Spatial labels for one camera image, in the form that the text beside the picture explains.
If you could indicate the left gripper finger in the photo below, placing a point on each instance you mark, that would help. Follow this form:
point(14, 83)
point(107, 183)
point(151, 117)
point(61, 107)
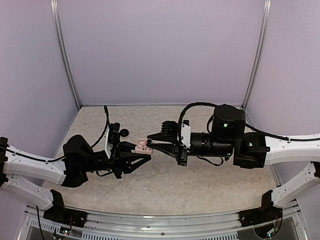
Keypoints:
point(127, 147)
point(132, 161)

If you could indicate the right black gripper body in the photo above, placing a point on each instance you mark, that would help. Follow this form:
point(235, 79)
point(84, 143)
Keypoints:
point(182, 156)

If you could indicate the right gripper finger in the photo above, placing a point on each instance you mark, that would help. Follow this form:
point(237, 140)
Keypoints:
point(170, 136)
point(170, 148)

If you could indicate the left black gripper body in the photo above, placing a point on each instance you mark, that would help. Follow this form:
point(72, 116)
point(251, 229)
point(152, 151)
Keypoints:
point(116, 166)

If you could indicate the black earbud charging case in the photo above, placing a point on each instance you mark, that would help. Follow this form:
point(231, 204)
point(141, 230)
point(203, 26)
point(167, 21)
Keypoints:
point(124, 132)

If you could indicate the pink round case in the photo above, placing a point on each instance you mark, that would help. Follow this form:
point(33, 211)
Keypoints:
point(142, 148)

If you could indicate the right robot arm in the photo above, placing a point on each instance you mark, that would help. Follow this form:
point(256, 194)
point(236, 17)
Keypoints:
point(228, 135)

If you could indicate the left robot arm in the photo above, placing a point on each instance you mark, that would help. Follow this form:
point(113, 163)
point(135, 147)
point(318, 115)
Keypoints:
point(70, 171)

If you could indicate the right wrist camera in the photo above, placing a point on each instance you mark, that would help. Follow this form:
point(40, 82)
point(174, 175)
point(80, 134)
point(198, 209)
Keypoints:
point(183, 130)

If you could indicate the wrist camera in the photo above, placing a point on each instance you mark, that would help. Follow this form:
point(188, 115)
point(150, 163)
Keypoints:
point(112, 138)
point(183, 130)

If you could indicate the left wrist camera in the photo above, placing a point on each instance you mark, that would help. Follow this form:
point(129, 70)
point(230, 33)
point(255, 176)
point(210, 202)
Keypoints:
point(112, 138)

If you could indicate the front aluminium rail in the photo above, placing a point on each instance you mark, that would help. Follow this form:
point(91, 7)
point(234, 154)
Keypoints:
point(112, 226)

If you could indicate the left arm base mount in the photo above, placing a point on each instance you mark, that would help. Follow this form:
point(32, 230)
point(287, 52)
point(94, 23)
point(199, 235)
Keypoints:
point(66, 216)

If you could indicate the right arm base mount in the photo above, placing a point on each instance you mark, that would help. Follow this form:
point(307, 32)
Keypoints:
point(256, 216)

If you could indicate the left aluminium frame post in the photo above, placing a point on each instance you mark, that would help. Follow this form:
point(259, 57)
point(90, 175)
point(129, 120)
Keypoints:
point(54, 5)

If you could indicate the aluminium frame post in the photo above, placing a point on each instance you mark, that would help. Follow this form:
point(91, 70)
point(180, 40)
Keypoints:
point(258, 52)
point(54, 5)

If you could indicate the right aluminium frame post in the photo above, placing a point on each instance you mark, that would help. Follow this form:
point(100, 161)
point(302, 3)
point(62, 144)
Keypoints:
point(258, 52)

